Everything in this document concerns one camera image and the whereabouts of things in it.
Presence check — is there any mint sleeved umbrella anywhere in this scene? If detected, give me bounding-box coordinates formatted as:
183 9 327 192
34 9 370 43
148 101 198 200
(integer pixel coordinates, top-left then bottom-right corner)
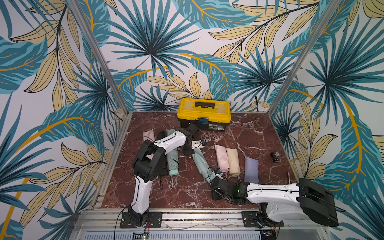
167 150 179 176
193 148 215 183

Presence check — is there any pink sleeved umbrella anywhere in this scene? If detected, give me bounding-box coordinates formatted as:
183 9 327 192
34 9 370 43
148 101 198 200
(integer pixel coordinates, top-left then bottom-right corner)
215 145 230 173

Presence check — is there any pink umbrella sleeve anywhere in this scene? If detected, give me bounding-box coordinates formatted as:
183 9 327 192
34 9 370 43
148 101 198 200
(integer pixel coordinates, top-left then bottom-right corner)
143 129 155 142

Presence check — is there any black sleeved umbrella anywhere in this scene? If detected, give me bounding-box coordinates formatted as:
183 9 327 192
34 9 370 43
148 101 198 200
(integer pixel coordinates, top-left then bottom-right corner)
158 157 169 177

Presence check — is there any mint umbrella sleeve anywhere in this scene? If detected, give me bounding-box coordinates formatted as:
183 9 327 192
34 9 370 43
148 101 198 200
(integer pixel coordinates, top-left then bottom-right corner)
167 129 177 137

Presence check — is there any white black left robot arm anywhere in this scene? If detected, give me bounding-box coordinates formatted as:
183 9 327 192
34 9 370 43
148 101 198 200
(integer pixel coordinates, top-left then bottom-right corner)
128 124 199 226

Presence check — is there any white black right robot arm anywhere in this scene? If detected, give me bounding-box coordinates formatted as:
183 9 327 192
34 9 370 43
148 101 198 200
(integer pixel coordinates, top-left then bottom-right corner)
210 176 339 228

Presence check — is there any lavender sleeved umbrella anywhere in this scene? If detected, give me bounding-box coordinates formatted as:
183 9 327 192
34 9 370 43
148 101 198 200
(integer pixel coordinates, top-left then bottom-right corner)
245 157 259 184

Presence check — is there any yellow black toolbox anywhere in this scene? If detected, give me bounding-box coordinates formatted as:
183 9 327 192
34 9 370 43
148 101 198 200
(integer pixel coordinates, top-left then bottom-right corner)
177 98 231 131

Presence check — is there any beige sleeved umbrella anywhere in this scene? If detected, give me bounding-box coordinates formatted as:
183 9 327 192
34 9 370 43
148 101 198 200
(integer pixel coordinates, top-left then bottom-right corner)
226 148 241 175

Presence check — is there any small black electrical part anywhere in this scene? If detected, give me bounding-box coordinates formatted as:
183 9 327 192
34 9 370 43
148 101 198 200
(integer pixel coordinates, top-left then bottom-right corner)
270 152 280 165

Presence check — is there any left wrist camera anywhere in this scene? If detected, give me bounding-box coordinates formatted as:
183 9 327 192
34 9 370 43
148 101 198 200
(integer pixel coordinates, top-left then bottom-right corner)
192 140 207 149

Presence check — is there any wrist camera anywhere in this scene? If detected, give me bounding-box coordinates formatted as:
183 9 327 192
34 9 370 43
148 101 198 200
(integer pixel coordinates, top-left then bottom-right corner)
192 140 207 149
214 170 224 180

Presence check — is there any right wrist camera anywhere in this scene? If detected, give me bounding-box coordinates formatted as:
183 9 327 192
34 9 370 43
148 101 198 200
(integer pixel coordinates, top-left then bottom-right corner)
214 170 224 180

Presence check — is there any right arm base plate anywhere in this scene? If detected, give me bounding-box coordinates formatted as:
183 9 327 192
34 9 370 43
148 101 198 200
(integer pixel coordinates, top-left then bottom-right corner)
241 210 284 229

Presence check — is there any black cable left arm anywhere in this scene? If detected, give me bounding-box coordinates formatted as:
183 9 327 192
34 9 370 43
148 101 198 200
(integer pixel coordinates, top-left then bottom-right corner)
119 136 151 178

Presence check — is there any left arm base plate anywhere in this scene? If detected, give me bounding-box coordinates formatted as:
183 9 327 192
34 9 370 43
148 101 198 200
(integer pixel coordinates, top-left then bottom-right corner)
120 212 163 229

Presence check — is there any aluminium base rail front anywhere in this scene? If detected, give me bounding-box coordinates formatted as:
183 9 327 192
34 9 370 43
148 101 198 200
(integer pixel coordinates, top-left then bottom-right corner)
70 209 332 240

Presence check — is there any aluminium frame rail right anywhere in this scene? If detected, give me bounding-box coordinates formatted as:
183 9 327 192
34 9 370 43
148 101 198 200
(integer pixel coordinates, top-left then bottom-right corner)
268 0 341 117

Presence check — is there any aluminium frame rail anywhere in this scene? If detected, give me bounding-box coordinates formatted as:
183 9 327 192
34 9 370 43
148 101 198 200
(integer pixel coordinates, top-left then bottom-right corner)
268 0 341 117
67 0 129 116

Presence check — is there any aluminium frame rail left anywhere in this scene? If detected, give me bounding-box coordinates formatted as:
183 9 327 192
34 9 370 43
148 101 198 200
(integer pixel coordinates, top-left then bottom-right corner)
67 0 129 116

